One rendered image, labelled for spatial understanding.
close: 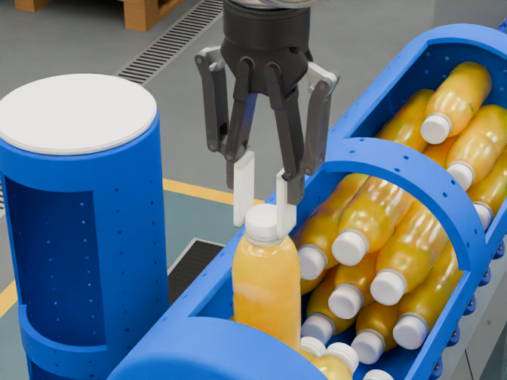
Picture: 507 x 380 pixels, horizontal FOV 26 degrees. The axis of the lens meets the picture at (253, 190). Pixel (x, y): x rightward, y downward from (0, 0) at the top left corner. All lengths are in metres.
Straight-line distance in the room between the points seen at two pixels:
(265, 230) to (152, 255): 0.93
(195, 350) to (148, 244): 0.89
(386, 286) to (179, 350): 0.37
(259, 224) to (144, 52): 3.53
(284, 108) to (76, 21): 3.93
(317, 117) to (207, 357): 0.25
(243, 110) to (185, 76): 3.34
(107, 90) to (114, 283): 0.34
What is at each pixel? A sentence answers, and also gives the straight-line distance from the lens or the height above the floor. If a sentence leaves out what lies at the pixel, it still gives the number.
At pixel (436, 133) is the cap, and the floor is 1.15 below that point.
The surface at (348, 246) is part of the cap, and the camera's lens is 1.33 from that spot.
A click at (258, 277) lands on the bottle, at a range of 1.06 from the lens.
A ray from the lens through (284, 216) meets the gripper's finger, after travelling 1.02.
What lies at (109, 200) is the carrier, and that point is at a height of 0.93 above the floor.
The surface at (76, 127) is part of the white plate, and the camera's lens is 1.84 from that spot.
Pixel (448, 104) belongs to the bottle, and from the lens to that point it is 1.62.
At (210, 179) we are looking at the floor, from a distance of 3.66.
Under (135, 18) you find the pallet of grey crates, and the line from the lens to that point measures 4.73.
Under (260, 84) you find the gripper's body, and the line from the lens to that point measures 0.97.
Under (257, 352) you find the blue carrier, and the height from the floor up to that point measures 1.23.
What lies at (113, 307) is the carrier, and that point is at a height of 0.71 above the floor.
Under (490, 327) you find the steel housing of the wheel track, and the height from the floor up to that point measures 0.87.
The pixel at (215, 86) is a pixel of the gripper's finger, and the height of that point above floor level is 1.47.
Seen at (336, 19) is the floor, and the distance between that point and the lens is 4.85.
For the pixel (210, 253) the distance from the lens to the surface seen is 3.04.
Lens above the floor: 1.92
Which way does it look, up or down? 32 degrees down
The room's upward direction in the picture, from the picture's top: straight up
